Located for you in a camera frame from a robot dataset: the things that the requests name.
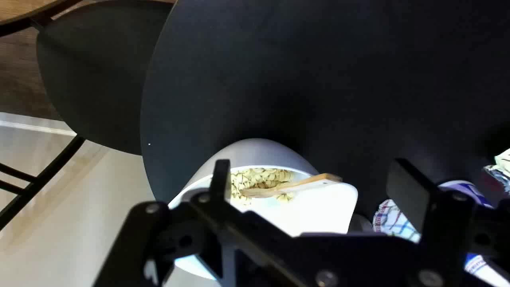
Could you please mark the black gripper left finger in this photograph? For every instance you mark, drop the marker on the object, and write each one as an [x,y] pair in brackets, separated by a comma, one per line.
[220,180]

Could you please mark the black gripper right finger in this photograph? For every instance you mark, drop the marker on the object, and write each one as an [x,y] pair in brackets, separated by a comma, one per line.
[409,190]

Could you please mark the wooden spoon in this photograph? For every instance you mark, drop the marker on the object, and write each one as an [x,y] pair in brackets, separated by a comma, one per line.
[290,187]

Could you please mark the white mixing bowl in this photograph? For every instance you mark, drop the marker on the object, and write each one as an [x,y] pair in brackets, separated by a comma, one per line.
[322,209]

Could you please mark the checkered kitchen towel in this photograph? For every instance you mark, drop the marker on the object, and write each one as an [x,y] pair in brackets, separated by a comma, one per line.
[464,243]

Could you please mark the round black table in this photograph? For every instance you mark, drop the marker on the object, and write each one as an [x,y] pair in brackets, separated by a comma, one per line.
[349,85]

